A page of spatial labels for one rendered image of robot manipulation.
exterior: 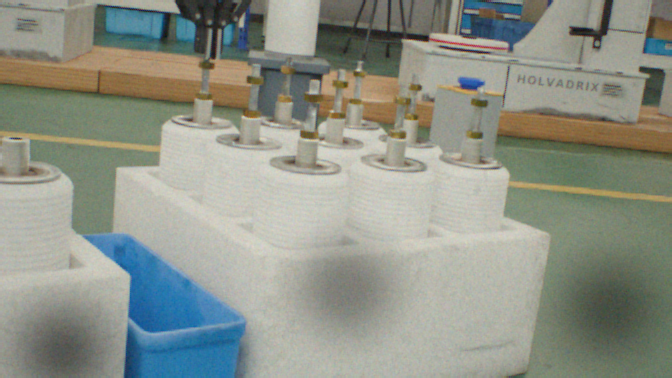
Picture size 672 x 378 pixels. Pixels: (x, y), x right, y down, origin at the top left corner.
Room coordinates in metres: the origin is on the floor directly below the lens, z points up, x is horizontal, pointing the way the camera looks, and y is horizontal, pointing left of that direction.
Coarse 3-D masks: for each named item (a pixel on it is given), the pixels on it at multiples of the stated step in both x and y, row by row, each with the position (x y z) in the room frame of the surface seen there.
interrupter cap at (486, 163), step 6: (444, 156) 1.04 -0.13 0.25; (450, 156) 1.04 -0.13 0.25; (456, 156) 1.05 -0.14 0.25; (450, 162) 1.00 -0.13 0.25; (456, 162) 1.00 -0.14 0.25; (462, 162) 1.01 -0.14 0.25; (480, 162) 1.04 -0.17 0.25; (486, 162) 1.03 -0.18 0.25; (492, 162) 1.03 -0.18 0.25; (498, 162) 1.03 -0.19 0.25; (474, 168) 0.99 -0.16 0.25; (480, 168) 0.99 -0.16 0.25; (486, 168) 0.99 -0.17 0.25; (492, 168) 1.00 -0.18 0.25; (498, 168) 1.01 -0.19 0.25
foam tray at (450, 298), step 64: (128, 192) 1.06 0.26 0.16; (192, 192) 1.01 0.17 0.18; (192, 256) 0.91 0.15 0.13; (256, 256) 0.81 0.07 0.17; (320, 256) 0.82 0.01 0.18; (384, 256) 0.86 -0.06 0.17; (448, 256) 0.91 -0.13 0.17; (512, 256) 0.98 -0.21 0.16; (256, 320) 0.80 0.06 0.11; (320, 320) 0.82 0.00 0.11; (384, 320) 0.87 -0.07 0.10; (448, 320) 0.92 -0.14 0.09; (512, 320) 0.99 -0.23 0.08
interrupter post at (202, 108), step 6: (198, 102) 1.07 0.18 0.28; (204, 102) 1.07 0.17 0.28; (210, 102) 1.07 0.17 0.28; (198, 108) 1.07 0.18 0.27; (204, 108) 1.07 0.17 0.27; (210, 108) 1.07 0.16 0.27; (198, 114) 1.07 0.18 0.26; (204, 114) 1.07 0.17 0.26; (210, 114) 1.07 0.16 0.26; (198, 120) 1.07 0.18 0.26; (204, 120) 1.07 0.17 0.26; (210, 120) 1.08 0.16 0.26
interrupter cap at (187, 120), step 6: (174, 120) 1.06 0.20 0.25; (180, 120) 1.06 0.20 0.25; (186, 120) 1.08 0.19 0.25; (192, 120) 1.09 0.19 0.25; (216, 120) 1.10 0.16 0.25; (222, 120) 1.10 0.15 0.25; (192, 126) 1.04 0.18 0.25; (198, 126) 1.04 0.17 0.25; (204, 126) 1.04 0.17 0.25; (210, 126) 1.04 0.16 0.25; (216, 126) 1.05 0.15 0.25; (222, 126) 1.06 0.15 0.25; (228, 126) 1.06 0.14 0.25
